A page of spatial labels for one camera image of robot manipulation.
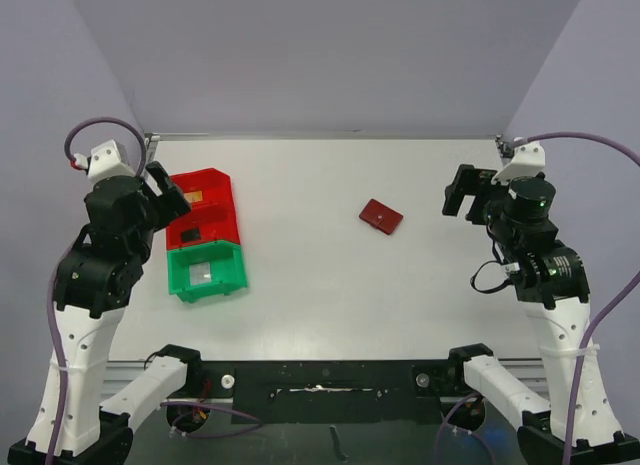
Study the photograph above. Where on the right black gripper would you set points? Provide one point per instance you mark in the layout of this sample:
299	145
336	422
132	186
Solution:
473	191

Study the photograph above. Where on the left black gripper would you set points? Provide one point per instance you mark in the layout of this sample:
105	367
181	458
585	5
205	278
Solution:
170	204

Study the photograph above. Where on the red bin with gold card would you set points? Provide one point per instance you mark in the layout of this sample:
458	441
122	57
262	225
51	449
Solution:
215	185

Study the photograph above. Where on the red bin with black card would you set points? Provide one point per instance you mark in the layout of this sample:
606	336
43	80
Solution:
215	223

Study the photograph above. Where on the green plastic bin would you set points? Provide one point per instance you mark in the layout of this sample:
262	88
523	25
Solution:
227	267

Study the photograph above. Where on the red leather card holder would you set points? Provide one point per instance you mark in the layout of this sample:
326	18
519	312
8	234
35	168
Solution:
380	217

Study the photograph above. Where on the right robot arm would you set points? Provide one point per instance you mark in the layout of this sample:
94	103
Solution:
575	423

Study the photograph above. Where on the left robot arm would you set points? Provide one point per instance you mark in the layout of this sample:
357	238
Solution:
88	294

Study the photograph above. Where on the gold credit card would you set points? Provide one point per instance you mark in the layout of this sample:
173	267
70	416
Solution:
194	197

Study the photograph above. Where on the black credit card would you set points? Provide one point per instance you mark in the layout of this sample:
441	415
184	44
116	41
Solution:
190	235

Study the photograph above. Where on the silver credit card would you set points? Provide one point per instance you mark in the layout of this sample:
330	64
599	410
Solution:
200	274

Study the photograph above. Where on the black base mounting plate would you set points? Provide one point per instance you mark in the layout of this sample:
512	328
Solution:
330	392

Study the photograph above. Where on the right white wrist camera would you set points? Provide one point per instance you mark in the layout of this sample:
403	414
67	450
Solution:
527	159

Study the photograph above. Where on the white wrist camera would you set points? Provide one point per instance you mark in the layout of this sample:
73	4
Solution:
108	160
527	159

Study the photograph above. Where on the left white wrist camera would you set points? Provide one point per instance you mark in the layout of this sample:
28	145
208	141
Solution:
108	160

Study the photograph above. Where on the aluminium front rail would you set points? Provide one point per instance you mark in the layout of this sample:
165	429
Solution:
120	373

